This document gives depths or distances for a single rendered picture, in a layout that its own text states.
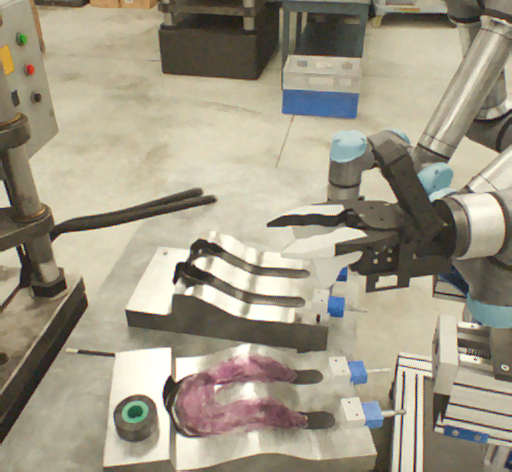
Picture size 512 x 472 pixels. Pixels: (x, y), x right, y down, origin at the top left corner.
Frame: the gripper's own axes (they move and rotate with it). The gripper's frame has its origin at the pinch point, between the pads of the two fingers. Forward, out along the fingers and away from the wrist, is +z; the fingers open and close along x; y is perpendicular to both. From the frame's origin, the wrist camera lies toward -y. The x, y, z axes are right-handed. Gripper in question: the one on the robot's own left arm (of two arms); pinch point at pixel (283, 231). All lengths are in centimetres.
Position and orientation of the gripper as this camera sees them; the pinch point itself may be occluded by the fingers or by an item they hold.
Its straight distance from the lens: 60.1
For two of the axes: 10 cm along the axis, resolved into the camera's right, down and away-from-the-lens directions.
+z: -9.8, 1.1, -1.6
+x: -1.9, -4.4, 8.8
